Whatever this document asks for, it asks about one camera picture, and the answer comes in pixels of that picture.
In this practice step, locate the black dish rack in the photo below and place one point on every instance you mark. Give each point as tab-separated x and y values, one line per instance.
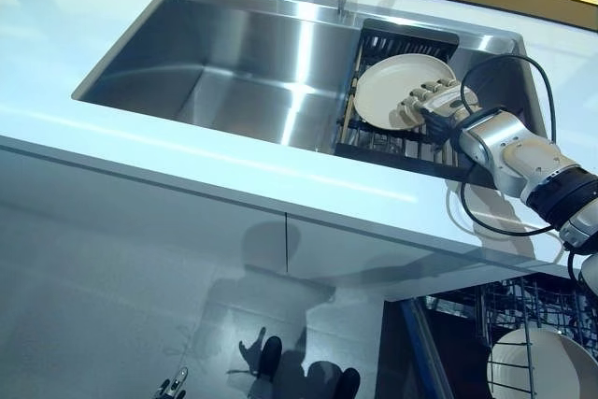
397	146

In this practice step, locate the beige round plate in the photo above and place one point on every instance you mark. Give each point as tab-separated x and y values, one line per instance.
551	366
388	86

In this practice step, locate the stainless steel sink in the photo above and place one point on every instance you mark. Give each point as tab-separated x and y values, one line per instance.
210	67

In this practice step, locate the robot left hand dark palm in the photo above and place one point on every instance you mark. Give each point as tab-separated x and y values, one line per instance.
173	385

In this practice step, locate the dishwasher plate rack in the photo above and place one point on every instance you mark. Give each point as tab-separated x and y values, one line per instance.
528	305

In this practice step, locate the robot right arm silver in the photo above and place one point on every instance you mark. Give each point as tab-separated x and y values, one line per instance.
509	151

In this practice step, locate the robot right hand dark palm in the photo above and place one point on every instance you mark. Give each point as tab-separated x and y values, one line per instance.
444	97

